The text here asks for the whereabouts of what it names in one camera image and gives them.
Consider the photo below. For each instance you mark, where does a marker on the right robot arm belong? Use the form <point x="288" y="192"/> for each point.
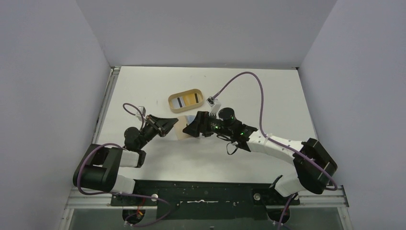
<point x="314" y="167"/>

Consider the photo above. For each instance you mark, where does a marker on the oval wooden tray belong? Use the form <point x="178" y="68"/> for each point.
<point x="187" y="108"/>

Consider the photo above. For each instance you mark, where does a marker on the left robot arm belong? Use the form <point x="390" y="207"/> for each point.
<point x="98" y="169"/>

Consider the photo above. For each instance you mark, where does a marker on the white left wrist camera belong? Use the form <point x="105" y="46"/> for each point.
<point x="141" y="112"/>

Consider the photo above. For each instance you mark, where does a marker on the beige card holder wallet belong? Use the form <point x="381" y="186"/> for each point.
<point x="179" y="126"/>

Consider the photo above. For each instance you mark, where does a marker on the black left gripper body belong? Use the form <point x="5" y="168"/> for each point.
<point x="156" y="124"/>

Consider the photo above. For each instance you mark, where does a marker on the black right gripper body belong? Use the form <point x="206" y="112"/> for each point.
<point x="203" y="124"/>

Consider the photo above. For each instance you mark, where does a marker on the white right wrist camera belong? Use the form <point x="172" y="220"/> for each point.
<point x="215" y="106"/>

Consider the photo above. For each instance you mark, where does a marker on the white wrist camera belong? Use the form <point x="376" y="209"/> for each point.
<point x="141" y="112"/>
<point x="215" y="106"/>

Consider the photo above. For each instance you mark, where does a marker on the blue plastic card sleeves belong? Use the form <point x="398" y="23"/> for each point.
<point x="189" y="119"/>

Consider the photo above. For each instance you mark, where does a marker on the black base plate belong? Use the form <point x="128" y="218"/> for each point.
<point x="181" y="200"/>

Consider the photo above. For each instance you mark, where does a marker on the white card black stripe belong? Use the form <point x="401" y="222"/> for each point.
<point x="178" y="102"/>

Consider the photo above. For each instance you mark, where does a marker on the aluminium rail frame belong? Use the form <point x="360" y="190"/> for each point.
<point x="68" y="212"/>

